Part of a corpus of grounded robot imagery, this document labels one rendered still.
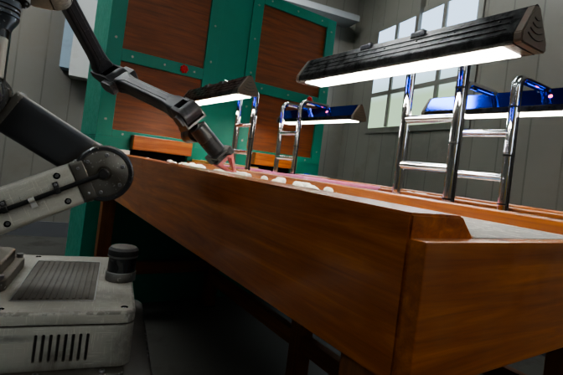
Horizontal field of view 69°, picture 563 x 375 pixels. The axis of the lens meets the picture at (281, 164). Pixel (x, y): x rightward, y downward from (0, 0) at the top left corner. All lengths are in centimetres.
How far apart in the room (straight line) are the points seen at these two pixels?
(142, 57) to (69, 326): 153
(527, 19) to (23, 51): 356
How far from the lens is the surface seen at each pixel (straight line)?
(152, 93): 139
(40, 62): 384
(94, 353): 93
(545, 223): 84
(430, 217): 48
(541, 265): 67
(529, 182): 268
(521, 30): 78
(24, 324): 92
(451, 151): 101
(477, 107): 144
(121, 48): 217
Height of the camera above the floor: 80
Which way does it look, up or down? level
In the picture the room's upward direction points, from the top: 7 degrees clockwise
